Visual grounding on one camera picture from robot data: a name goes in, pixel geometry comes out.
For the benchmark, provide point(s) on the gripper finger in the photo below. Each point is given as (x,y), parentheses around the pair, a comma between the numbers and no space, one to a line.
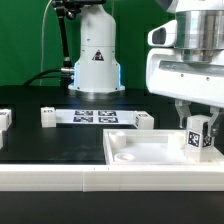
(183,110)
(212,125)

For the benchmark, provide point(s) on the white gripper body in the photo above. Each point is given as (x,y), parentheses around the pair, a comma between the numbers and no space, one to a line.
(168,75)

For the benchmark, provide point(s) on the white square tabletop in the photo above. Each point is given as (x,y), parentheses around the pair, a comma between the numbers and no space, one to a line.
(152,147)

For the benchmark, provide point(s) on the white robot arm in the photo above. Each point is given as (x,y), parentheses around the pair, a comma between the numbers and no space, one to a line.
(186,61)

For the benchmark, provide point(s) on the white sheet with tags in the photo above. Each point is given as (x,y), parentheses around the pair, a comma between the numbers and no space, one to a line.
(77,116)

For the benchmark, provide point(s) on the white L-shaped fence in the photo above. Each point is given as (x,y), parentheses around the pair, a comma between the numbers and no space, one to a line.
(90,178)

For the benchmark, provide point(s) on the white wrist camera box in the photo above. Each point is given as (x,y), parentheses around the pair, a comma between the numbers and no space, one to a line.
(163,36)

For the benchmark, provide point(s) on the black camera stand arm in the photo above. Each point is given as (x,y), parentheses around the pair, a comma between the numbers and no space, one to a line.
(69,9)

